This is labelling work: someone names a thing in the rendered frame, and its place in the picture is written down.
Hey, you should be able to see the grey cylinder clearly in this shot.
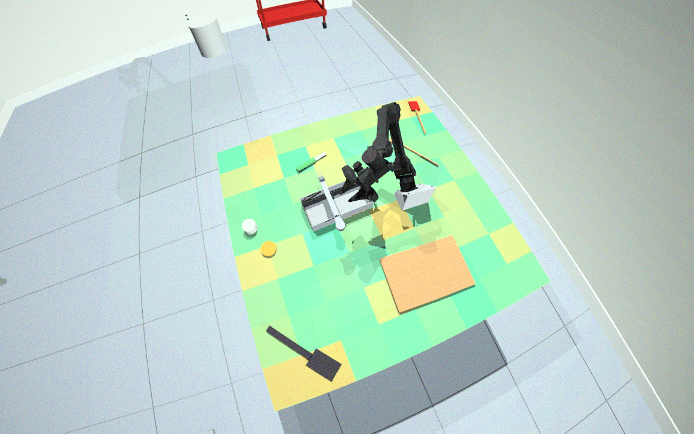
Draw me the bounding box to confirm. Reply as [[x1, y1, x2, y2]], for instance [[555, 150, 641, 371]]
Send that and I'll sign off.
[[242, 219, 258, 234]]

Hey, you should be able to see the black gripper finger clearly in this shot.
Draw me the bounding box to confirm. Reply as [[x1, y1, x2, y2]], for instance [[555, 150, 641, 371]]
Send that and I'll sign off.
[[348, 187, 369, 203], [339, 178, 354, 195]]

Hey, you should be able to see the yellow round disc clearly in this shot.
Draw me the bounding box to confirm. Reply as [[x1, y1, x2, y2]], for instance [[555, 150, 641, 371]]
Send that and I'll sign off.
[[261, 241, 277, 256]]

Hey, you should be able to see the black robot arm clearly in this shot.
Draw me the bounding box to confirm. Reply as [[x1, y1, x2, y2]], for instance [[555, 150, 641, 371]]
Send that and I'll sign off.
[[361, 102, 418, 192]]

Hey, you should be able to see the red spatula with wooden handle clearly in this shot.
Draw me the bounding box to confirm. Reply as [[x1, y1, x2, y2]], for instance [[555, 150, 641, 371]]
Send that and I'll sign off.
[[408, 101, 426, 134]]

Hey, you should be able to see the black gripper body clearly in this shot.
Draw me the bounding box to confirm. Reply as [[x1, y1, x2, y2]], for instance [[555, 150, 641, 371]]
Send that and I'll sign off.
[[342, 165, 380, 202]]

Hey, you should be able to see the light brown wooden board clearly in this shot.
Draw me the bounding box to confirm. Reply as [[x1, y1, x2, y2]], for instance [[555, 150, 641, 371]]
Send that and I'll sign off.
[[380, 235, 476, 313]]

